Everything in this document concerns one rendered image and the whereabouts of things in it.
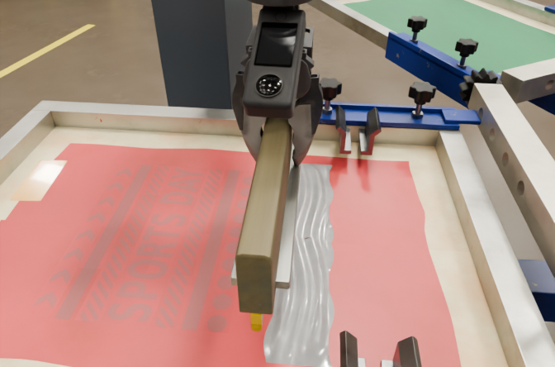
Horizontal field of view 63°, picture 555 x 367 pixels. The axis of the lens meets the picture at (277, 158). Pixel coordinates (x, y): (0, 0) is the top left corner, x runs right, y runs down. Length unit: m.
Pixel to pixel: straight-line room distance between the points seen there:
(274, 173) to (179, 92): 0.77
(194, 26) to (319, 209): 0.58
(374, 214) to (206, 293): 0.27
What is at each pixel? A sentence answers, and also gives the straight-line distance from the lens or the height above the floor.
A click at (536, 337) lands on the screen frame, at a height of 0.99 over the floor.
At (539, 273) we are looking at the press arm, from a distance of 0.74.
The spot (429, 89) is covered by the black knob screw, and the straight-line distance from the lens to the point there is 0.81.
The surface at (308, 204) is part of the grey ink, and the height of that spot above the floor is 0.96.
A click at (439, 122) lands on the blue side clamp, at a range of 0.84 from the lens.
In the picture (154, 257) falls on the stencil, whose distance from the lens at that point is 0.63.
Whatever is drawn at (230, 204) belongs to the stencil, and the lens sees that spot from 0.69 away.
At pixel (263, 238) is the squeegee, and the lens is 0.37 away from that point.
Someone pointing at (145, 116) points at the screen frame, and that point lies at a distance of 0.87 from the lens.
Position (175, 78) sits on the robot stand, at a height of 0.92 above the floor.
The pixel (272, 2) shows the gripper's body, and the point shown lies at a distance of 0.45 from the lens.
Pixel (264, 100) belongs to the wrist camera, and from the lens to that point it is 0.40.
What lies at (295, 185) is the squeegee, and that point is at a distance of 0.53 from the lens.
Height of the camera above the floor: 1.41
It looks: 36 degrees down
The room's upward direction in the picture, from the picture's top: straight up
